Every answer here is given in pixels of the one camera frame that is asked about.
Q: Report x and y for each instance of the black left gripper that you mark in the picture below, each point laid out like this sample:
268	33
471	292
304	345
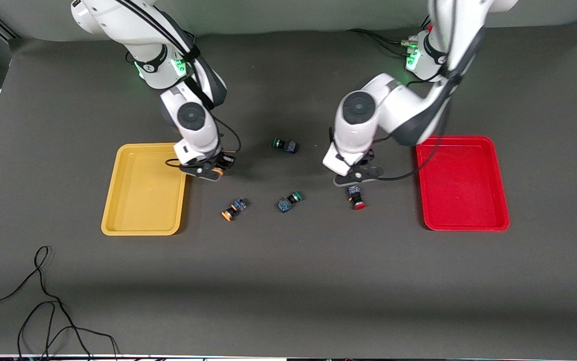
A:
367	159

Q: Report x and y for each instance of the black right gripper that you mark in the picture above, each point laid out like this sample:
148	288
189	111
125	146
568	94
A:
225	161

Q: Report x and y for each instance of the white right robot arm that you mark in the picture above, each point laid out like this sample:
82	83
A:
193	118

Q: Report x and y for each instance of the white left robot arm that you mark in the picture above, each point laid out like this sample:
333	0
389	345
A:
358	110

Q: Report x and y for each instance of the yellow plastic tray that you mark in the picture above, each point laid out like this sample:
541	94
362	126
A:
143	195

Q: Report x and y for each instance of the red plastic tray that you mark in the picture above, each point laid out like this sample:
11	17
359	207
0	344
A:
461	185

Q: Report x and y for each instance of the dark grey table mat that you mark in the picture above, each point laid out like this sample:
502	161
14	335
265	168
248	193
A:
288	281

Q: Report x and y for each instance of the red push button switch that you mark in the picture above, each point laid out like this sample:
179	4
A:
356	198

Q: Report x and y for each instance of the green push button switch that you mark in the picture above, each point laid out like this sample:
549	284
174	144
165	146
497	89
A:
288	146
284	204

